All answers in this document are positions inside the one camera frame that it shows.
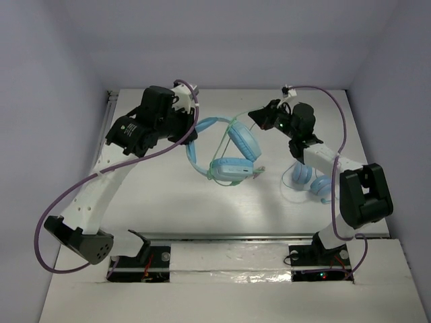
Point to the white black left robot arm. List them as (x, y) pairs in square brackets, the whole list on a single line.
[(75, 217)]

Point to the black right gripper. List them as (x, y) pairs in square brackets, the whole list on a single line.
[(264, 117)]

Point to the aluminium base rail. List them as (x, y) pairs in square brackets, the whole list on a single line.
[(188, 237)]

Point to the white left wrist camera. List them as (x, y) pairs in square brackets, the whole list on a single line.
[(184, 96)]

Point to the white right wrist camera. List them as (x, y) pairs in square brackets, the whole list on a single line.
[(288, 93)]

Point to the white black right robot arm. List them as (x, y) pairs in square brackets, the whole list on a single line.
[(363, 192)]

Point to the white front board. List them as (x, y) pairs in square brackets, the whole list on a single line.
[(383, 291)]

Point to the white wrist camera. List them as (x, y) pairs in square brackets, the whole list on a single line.
[(288, 93), (184, 96)]

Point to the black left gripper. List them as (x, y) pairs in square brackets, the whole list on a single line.
[(186, 124)]

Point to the light blue headphones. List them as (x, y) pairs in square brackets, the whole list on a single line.
[(229, 171)]

